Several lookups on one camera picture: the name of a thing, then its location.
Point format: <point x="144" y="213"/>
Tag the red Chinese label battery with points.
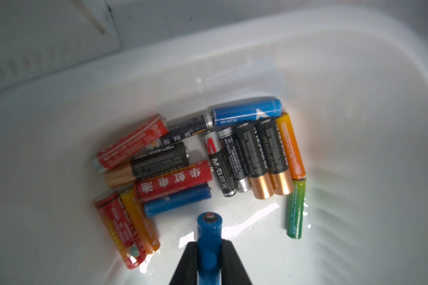
<point x="173" y="182"/>

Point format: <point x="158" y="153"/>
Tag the blue Huatai battery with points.
<point x="246" y="112"/>

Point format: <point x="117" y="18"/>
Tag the light blue battery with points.
<point x="209" y="230"/>

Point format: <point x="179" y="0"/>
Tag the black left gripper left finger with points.
<point x="186" y="271"/>

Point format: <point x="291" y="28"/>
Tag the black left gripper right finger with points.
<point x="232" y="269"/>

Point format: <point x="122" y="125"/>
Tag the green battery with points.
<point x="295" y="209"/>

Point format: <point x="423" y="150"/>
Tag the dark navy battery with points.
<point x="184" y="129"/>

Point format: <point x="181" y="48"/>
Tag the black M&G battery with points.
<point x="219" y="163"/>

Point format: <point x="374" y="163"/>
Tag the copper black Duracell battery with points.
<point x="254" y="158"/>
<point x="275" y="156"/>
<point x="154" y="163"/>

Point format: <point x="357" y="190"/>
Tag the white plastic storage tray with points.
<point x="355" y="83"/>

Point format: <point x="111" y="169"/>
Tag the beige file organizer rack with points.
<point x="41" y="37"/>

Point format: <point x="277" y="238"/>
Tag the red yellow label battery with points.
<point x="115" y="218"/>

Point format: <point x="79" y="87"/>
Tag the dark silver-tip battery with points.
<point x="235" y="160"/>

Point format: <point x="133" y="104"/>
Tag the orange yellow battery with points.
<point x="291" y="149"/>

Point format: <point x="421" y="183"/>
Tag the red silver-tip battery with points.
<point x="130" y="144"/>

